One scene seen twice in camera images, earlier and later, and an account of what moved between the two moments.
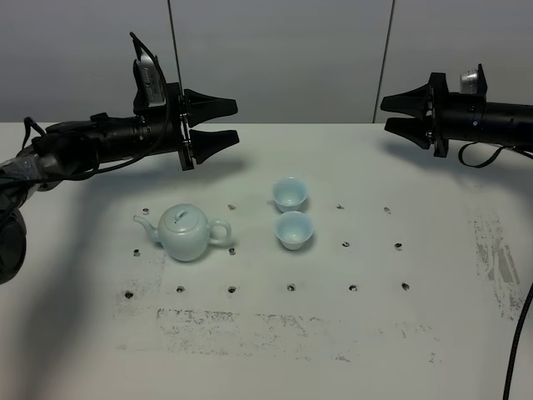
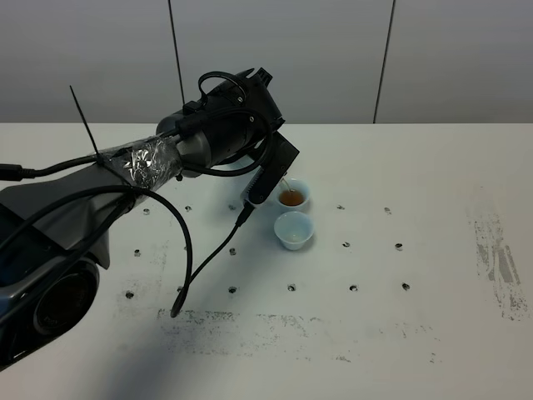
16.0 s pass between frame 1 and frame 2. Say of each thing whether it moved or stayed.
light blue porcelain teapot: moved
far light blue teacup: stayed
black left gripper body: moved
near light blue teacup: stayed
